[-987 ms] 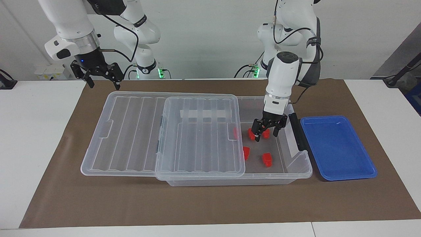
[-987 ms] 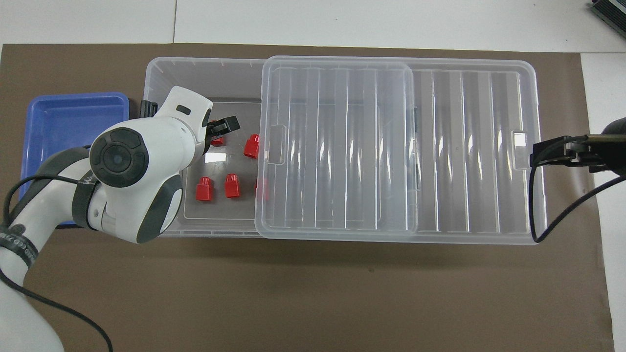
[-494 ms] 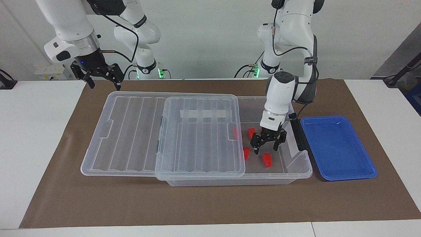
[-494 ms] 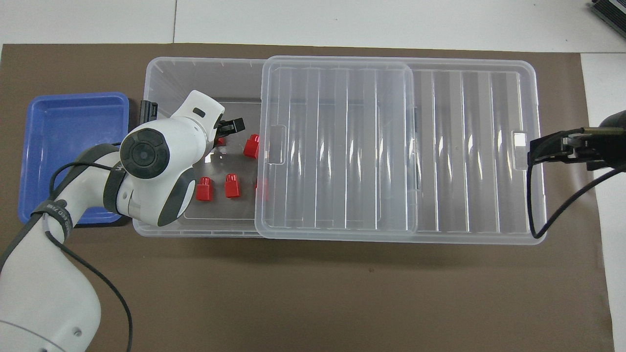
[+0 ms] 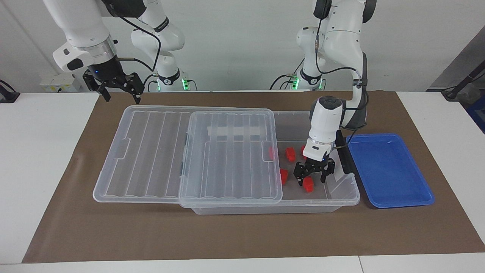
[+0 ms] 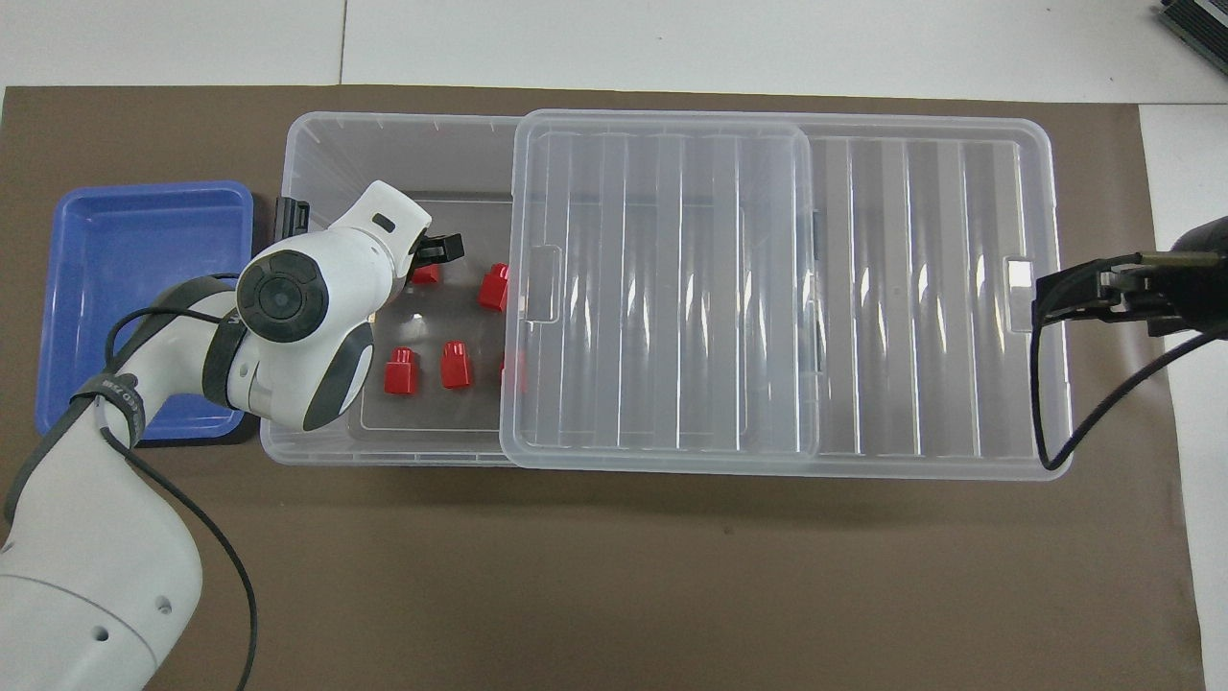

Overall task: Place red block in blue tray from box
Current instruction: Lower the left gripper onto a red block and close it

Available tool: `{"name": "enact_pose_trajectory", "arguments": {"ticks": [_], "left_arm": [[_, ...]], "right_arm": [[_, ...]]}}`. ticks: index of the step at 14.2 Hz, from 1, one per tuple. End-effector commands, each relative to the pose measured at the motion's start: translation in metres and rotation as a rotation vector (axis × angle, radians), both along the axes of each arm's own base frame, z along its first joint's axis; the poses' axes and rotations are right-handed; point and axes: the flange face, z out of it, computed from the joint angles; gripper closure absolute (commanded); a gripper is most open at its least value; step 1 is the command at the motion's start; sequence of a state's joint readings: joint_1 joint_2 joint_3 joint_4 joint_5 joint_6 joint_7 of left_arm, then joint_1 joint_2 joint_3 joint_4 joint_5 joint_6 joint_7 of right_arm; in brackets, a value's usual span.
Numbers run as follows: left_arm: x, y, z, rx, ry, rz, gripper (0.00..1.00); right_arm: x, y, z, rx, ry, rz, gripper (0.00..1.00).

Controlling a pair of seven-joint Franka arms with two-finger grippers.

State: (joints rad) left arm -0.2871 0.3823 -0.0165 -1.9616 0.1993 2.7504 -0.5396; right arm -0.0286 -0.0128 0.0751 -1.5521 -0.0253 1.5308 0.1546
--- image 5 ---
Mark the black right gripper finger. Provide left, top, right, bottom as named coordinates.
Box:
left=128, top=73, right=145, bottom=104
left=83, top=71, right=111, bottom=102

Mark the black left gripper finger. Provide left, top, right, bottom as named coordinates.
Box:
left=322, top=161, right=336, bottom=184
left=294, top=162, right=312, bottom=186

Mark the clear ribbed box lid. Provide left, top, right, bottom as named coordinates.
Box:
left=93, top=105, right=283, bottom=204

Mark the black box latch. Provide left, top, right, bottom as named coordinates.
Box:
left=335, top=130, right=357, bottom=175

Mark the clear plastic storage box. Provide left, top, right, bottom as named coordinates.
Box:
left=180, top=110, right=360, bottom=215

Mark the blue plastic tray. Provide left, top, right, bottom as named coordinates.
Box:
left=346, top=133, right=435, bottom=209

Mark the white power strip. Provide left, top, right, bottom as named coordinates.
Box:
left=40, top=74, right=82, bottom=93

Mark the brown paper table mat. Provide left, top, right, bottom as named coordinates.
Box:
left=22, top=90, right=485, bottom=263

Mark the black clamp base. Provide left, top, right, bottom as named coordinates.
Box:
left=0, top=80, right=20, bottom=104

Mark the black stand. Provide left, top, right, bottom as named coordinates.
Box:
left=441, top=68, right=485, bottom=101

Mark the blue crate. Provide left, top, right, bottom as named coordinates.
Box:
left=466, top=95, right=485, bottom=133

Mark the black base cable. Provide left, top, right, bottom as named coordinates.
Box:
left=142, top=73, right=160, bottom=92
left=270, top=73, right=304, bottom=91

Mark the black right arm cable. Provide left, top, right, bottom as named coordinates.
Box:
left=99, top=0, right=162, bottom=72

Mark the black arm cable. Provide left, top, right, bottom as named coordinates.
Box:
left=99, top=0, right=162, bottom=72
left=314, top=0, right=370, bottom=152

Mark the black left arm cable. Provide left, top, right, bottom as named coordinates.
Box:
left=314, top=0, right=370, bottom=152

